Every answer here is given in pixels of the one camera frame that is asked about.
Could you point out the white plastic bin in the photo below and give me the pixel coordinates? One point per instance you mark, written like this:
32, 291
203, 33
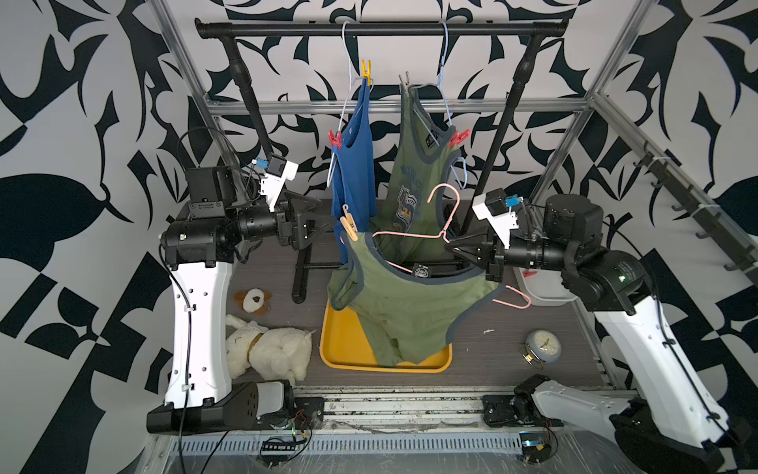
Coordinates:
545, 288

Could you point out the black wall hook rail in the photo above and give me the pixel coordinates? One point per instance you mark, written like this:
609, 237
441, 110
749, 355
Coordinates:
713, 219

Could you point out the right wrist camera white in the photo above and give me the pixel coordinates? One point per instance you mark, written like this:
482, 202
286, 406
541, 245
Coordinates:
498, 209

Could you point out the brown white round toy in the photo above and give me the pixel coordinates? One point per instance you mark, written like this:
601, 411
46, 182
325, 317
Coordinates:
254, 301

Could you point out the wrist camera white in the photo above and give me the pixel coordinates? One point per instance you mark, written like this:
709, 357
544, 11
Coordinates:
276, 172
498, 209

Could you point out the red clothespin on blue top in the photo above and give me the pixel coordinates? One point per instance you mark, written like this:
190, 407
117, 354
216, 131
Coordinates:
336, 140

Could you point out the dark green printed tank top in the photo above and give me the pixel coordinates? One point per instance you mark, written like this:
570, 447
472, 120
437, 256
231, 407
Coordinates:
413, 211

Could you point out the grey clothespin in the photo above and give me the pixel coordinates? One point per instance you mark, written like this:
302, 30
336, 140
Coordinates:
405, 81

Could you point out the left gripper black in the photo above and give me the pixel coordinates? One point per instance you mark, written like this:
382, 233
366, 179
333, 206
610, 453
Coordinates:
283, 220

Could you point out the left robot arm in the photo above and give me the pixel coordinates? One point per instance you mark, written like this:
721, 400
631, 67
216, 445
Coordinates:
199, 251

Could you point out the light green tank top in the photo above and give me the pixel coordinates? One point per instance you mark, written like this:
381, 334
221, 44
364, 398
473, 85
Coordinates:
405, 319

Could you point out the yellow plastic tray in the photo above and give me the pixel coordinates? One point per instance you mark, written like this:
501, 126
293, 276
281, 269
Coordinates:
343, 345

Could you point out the black clothes rack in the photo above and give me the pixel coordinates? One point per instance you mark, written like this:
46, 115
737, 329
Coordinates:
536, 32

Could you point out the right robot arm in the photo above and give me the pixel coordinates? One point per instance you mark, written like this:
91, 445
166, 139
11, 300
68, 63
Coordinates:
673, 425

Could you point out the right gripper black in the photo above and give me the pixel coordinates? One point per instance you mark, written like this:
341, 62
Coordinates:
481, 247

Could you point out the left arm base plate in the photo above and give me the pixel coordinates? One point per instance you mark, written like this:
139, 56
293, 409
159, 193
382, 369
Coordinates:
301, 414

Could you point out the right electronics board with wires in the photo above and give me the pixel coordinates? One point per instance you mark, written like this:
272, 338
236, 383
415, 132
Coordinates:
537, 448

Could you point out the white plush dog toy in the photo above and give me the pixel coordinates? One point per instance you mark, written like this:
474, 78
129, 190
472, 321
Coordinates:
275, 354

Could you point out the left electronics board with wires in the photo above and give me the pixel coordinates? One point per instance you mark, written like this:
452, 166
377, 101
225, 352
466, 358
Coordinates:
275, 451

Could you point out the blue tank top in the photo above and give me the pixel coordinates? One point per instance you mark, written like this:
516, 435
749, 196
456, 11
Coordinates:
353, 178

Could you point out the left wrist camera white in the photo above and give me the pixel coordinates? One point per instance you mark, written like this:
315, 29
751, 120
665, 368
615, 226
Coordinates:
276, 172

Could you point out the electronics board with wires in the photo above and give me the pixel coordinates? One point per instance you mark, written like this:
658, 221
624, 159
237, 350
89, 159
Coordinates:
537, 448
275, 451

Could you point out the white wire hanger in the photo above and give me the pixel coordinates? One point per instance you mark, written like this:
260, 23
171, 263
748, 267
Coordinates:
354, 81

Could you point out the beige wooden clothespin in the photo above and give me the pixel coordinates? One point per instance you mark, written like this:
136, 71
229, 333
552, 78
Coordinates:
348, 224

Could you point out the small round alarm clock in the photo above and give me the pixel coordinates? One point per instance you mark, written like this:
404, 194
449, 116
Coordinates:
542, 347

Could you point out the yellow clothespin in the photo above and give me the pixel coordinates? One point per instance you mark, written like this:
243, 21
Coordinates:
366, 72

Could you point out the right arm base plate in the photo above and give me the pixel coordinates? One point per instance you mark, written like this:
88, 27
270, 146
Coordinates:
515, 411

